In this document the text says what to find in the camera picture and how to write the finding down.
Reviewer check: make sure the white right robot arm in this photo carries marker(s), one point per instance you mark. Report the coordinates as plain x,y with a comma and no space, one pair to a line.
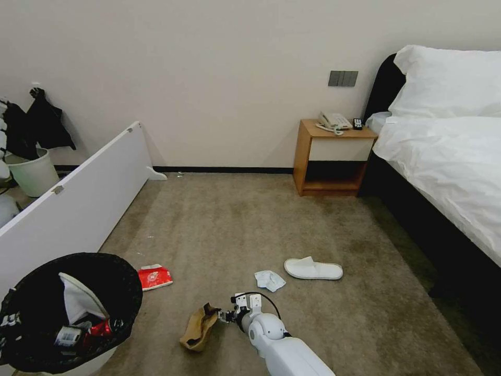
289,352

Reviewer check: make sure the wooden nightstand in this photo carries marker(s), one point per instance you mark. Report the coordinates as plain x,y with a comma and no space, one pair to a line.
336,150

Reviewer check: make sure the metal board bracket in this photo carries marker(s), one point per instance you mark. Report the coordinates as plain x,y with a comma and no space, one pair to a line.
58,190

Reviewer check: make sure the white rounded object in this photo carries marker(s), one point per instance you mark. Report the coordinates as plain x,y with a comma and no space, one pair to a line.
7,209

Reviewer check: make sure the beige desk telephone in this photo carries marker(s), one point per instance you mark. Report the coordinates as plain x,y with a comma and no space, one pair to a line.
332,120

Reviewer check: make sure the grey wall switch panel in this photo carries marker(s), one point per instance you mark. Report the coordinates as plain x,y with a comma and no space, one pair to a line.
343,78

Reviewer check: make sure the white duvet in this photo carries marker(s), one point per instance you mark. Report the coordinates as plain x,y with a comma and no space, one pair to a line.
450,164

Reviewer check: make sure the large white pillow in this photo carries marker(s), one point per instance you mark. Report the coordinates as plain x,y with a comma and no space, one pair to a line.
450,82

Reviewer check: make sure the white paper bag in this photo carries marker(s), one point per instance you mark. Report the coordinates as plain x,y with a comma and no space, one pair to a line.
80,295

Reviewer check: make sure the black remote control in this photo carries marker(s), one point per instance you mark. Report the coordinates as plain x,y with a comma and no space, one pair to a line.
357,123

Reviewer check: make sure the white slipper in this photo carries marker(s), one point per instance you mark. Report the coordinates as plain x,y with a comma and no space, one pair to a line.
313,269

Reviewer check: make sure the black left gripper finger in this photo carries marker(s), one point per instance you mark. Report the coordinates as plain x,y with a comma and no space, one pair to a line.
8,319

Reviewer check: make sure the silver crushed can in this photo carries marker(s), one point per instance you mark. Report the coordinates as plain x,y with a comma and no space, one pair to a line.
68,335

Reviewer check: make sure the pale green waste bin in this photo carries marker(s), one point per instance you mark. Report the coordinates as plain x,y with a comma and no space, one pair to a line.
34,173

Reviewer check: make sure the white trash bin black liner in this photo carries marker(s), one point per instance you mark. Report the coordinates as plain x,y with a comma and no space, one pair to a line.
35,297

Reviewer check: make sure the black bed frame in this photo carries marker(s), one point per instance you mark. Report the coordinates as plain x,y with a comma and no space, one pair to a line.
426,235

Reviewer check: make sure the black bed headboard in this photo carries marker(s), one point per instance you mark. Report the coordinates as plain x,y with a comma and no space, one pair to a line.
381,92

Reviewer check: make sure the crushed red can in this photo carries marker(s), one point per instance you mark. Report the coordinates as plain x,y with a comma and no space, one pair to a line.
98,332

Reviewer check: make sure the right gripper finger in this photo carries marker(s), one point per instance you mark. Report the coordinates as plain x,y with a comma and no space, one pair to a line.
226,320
224,312

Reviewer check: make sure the brown paper bag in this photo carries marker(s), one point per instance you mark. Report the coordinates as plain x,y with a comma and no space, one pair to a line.
199,327

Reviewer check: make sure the small white pillow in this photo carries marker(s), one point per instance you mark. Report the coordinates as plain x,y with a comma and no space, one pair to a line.
377,120

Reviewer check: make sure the white board panel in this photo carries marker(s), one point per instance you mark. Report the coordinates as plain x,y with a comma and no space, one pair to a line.
78,211

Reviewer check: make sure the red tissue pack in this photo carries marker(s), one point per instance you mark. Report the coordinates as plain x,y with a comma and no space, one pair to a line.
154,277

